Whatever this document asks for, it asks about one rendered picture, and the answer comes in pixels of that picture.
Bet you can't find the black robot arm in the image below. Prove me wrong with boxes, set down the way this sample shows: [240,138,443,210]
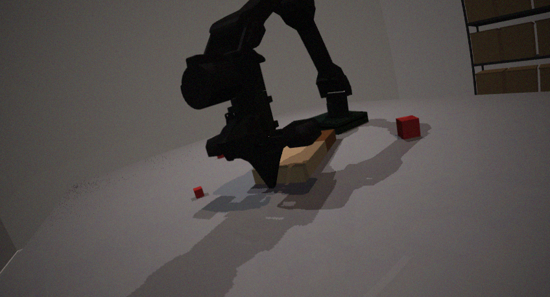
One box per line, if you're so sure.
[180,0,353,161]

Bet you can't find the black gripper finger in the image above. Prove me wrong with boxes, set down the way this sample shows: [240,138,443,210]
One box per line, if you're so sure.
[238,144,271,189]
[257,144,286,188]

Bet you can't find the brown square block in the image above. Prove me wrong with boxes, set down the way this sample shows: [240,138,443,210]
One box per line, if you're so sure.
[252,141,328,184]

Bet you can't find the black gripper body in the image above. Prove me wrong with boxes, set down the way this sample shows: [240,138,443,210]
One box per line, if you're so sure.
[206,91,322,157]

